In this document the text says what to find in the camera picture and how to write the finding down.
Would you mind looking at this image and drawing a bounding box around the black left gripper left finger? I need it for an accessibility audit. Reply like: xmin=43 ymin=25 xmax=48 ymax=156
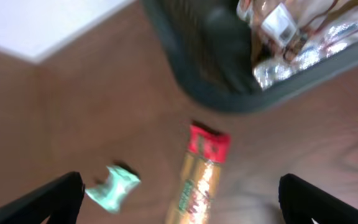
xmin=0 ymin=172 xmax=85 ymax=224

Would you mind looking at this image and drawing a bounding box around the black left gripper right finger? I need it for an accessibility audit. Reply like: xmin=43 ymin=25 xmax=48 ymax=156
xmin=278 ymin=174 xmax=358 ymax=224

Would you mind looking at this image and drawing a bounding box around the mint green snack packet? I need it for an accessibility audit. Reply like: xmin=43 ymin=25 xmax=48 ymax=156
xmin=85 ymin=165 xmax=141 ymax=213

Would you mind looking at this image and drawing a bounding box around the red and gold pasta packet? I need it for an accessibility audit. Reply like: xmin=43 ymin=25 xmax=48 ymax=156
xmin=165 ymin=123 xmax=231 ymax=224

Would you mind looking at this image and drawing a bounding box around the dried mushroom clear bag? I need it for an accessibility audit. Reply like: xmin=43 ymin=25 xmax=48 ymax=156
xmin=237 ymin=0 xmax=358 ymax=90

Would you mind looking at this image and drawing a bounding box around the grey plastic lattice basket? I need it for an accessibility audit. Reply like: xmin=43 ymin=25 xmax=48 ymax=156
xmin=142 ymin=0 xmax=358 ymax=113

